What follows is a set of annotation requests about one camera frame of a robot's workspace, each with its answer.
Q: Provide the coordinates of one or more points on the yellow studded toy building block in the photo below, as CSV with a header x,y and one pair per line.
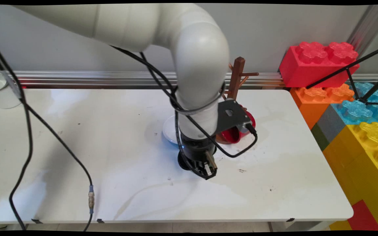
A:
x,y
366,157

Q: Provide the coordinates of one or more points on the white mug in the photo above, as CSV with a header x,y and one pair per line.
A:
x,y
2,98

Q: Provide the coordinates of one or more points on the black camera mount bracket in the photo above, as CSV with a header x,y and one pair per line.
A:
x,y
233,123

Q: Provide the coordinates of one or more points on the black tripod stand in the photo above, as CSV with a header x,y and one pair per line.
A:
x,y
360,98

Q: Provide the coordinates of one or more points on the slanted aluminium profile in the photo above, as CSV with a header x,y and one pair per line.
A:
x,y
369,26

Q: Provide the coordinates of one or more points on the blue toy building block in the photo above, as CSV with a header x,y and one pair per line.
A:
x,y
353,111

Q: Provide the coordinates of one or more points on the horizontal aluminium rail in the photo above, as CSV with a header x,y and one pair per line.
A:
x,y
110,80

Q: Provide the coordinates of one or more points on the orange toy building block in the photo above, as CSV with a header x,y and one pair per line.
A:
x,y
310,108

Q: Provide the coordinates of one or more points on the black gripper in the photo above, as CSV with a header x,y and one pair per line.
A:
x,y
195,149

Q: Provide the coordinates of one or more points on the blue and white bowl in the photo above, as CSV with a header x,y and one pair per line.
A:
x,y
169,131

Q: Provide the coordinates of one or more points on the red ceramic mug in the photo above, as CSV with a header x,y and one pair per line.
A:
x,y
231,136

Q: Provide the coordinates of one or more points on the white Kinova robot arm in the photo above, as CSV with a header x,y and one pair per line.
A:
x,y
195,65

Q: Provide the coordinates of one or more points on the brown wooden mug tree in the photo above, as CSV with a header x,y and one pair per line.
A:
x,y
237,78

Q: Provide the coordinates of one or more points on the dark green toy building block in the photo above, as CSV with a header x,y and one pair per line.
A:
x,y
320,139

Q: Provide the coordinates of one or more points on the yellow flat toy building block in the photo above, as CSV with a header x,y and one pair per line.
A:
x,y
340,226

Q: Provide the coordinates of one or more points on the black tape piece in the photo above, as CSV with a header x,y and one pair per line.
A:
x,y
290,220
100,220
37,221

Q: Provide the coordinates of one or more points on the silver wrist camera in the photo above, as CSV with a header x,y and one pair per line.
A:
x,y
245,126

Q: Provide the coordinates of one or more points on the red studded toy building block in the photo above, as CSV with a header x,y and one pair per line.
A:
x,y
304,70

